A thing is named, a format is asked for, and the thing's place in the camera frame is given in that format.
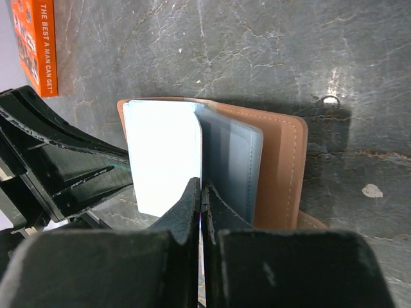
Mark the orange product box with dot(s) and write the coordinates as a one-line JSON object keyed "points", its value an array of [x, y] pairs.
{"points": [[34, 24]]}

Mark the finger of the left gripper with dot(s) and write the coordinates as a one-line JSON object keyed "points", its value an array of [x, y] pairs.
{"points": [[49, 166]]}

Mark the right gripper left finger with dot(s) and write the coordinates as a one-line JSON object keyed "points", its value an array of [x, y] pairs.
{"points": [[152, 267]]}

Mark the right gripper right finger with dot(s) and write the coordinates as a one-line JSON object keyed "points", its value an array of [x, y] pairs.
{"points": [[245, 267]]}

